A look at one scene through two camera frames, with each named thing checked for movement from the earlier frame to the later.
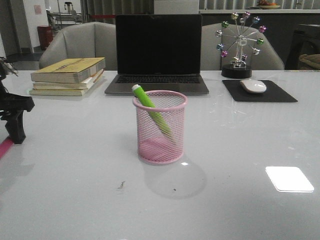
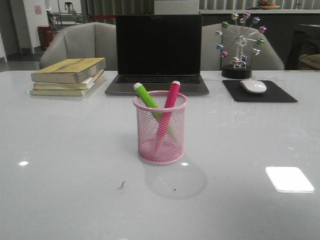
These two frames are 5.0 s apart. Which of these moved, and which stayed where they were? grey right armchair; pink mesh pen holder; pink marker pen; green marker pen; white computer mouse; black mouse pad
Moved: pink marker pen; green marker pen
Stayed: pink mesh pen holder; grey right armchair; white computer mouse; black mouse pad
